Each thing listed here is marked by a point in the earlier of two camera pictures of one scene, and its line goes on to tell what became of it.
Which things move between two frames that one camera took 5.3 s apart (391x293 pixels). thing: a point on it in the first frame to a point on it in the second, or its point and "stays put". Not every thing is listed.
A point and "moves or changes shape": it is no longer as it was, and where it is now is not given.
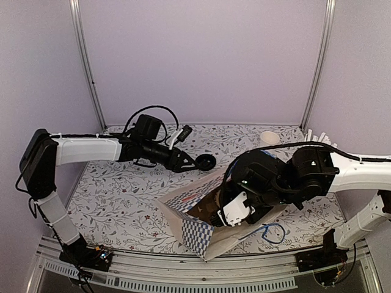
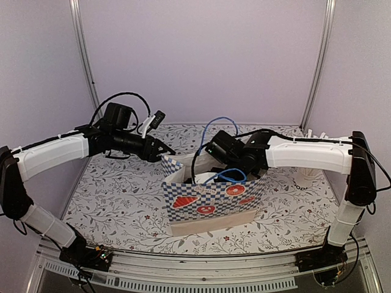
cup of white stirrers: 323,138 stays put
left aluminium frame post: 87,58 stays put
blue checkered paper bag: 206,239 moves or changes shape
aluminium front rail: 170,270 stays put
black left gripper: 178,166 to 151,155
